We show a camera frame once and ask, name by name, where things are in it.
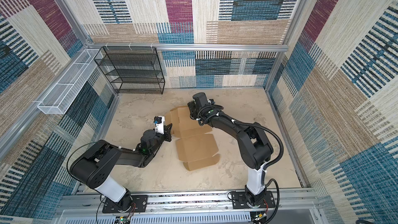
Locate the aluminium front mounting rail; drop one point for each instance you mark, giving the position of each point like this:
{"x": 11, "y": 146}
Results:
{"x": 289, "y": 206}

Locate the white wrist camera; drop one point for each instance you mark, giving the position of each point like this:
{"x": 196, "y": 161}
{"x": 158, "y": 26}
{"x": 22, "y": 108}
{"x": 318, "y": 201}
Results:
{"x": 201, "y": 100}
{"x": 159, "y": 124}

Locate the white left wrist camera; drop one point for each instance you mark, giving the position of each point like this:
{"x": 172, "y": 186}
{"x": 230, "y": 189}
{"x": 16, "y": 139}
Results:
{"x": 159, "y": 124}

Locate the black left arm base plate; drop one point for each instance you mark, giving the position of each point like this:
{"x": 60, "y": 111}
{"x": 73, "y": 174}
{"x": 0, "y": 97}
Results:
{"x": 128, "y": 204}

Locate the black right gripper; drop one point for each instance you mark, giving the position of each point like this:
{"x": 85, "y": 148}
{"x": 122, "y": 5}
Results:
{"x": 190, "y": 104}

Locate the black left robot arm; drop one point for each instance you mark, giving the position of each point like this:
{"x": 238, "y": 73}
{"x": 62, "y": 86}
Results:
{"x": 93, "y": 167}

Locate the black wire mesh shelf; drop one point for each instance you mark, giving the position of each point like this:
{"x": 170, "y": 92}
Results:
{"x": 131, "y": 69}

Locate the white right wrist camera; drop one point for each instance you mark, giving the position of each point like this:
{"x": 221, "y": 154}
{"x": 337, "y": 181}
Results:
{"x": 201, "y": 100}

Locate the white wire mesh basket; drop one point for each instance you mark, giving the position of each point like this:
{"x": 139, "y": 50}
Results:
{"x": 59, "y": 99}

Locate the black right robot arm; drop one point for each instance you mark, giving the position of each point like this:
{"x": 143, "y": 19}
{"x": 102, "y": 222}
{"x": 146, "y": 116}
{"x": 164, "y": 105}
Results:
{"x": 254, "y": 146}

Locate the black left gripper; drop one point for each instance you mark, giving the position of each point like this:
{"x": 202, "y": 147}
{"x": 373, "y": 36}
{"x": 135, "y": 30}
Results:
{"x": 167, "y": 133}

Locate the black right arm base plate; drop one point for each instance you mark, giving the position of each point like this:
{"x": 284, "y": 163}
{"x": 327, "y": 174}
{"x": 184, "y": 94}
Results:
{"x": 242, "y": 200}

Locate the brown cardboard box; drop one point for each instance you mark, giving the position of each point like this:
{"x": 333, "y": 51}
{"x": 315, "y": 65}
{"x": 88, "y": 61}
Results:
{"x": 196, "y": 145}

